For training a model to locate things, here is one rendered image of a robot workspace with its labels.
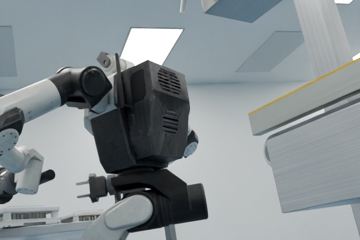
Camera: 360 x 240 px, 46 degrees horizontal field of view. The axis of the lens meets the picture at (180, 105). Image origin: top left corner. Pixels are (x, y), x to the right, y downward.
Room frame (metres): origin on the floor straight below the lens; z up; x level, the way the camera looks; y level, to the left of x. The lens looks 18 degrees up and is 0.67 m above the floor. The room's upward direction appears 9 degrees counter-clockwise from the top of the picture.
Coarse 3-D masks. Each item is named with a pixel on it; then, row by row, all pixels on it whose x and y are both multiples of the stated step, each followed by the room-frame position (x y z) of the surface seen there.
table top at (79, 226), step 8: (48, 224) 1.68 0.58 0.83; (56, 224) 1.70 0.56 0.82; (64, 224) 1.73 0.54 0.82; (72, 224) 1.76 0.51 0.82; (80, 224) 1.78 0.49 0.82; (88, 224) 1.81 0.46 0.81; (0, 232) 1.53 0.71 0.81; (8, 232) 1.55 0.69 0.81; (16, 232) 1.58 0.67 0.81; (24, 232) 1.60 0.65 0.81; (32, 232) 1.62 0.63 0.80; (40, 232) 1.65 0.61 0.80; (48, 232) 1.67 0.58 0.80; (56, 232) 1.70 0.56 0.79; (64, 232) 1.77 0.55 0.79; (72, 232) 1.85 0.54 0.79; (80, 232) 1.93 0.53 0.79
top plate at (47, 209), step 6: (0, 210) 1.55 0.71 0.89; (6, 210) 1.54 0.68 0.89; (12, 210) 1.56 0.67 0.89; (18, 210) 1.58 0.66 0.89; (24, 210) 1.60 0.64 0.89; (30, 210) 1.62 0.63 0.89; (36, 210) 1.64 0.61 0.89; (42, 210) 1.67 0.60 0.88; (48, 210) 1.69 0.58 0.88; (54, 210) 1.71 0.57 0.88
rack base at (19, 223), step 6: (0, 222) 1.55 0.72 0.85; (6, 222) 1.53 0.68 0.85; (12, 222) 1.55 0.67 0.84; (18, 222) 1.57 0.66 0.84; (24, 222) 1.60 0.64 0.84; (30, 222) 1.62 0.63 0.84; (36, 222) 1.66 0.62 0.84; (42, 222) 1.68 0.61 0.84; (48, 222) 1.69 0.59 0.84; (54, 222) 1.71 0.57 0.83; (60, 222) 1.74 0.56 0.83
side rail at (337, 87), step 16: (352, 64) 0.45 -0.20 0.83; (320, 80) 0.48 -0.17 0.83; (336, 80) 0.47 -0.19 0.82; (352, 80) 0.45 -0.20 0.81; (288, 96) 0.53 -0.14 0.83; (304, 96) 0.51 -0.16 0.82; (320, 96) 0.49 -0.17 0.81; (336, 96) 0.47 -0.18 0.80; (256, 112) 0.58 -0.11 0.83; (272, 112) 0.55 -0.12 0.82; (288, 112) 0.53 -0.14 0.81; (304, 112) 0.51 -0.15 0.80; (256, 128) 0.58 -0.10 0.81; (272, 128) 0.56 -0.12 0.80
